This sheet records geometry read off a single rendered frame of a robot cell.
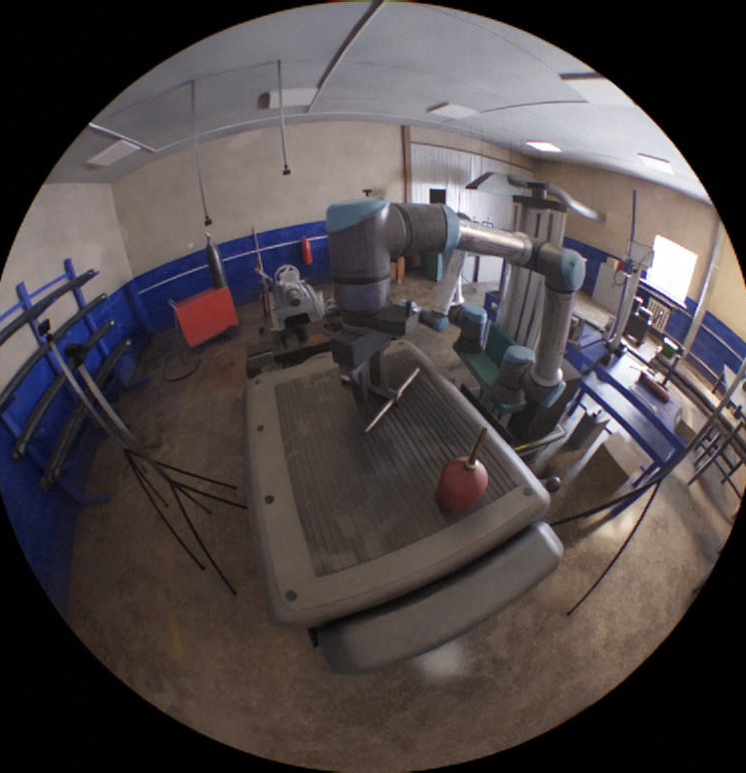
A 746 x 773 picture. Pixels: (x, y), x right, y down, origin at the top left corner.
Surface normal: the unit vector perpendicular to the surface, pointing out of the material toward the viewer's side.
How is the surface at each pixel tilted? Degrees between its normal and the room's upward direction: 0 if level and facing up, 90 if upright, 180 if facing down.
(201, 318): 90
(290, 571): 0
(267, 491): 0
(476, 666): 0
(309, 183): 90
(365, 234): 90
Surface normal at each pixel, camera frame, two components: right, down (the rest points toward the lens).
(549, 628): -0.05, -0.76
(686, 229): -0.93, 0.27
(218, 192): 0.36, 0.59
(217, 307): 0.66, 0.46
